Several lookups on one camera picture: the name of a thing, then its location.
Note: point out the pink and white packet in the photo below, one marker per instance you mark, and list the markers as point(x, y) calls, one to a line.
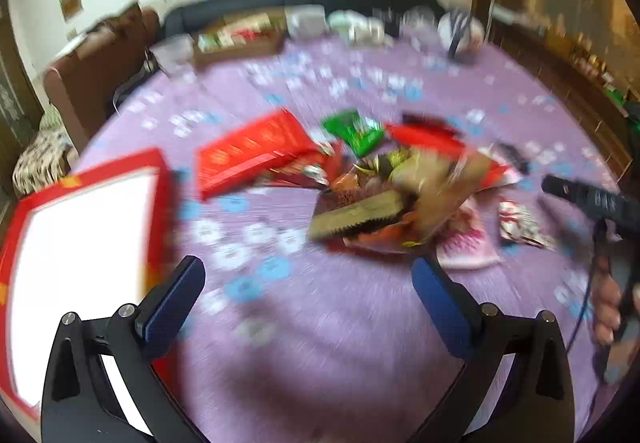
point(467, 240)

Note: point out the person's right hand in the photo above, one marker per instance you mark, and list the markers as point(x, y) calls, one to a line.
point(607, 303)

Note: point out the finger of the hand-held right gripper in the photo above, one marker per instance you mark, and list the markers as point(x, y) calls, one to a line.
point(565, 188)

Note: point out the green snack packet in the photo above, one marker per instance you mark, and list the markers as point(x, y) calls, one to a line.
point(356, 130)

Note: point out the pile of mixed snack packets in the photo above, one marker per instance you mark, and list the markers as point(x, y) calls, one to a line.
point(400, 198)

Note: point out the wooden display cabinet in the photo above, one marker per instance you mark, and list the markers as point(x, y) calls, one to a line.
point(560, 13)

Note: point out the clear plastic cup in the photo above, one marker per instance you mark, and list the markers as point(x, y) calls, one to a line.
point(172, 54)

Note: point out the dark wooden door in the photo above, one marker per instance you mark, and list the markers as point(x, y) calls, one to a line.
point(15, 63)

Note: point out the brown cardboard box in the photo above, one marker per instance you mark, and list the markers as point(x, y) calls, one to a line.
point(235, 43)

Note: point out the white round object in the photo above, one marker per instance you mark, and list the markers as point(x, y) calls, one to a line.
point(475, 30)

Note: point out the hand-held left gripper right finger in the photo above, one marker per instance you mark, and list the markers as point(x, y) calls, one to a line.
point(445, 310)

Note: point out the purple floral tablecloth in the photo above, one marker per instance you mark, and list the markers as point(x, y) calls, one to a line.
point(325, 323)

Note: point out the black leather sofa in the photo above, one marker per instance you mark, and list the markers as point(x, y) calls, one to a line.
point(225, 8)

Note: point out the white crumpled cloth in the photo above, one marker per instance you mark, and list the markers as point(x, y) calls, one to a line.
point(360, 28)

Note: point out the clear glass bowl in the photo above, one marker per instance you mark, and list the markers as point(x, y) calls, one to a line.
point(421, 18)

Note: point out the large red packet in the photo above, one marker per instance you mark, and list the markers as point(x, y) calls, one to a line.
point(250, 153)

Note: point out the patterned cushion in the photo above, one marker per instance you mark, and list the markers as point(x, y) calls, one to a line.
point(42, 158)

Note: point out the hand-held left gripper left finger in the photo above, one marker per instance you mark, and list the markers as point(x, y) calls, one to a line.
point(167, 310)

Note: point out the white mug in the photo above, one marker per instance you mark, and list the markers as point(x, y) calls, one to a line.
point(305, 22)

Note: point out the red gift box white inside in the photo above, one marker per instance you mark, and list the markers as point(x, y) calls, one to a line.
point(85, 268)

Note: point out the gold wall plaque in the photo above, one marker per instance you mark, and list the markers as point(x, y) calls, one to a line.
point(70, 3)

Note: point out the brown armchair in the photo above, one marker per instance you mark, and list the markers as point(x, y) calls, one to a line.
point(85, 73)

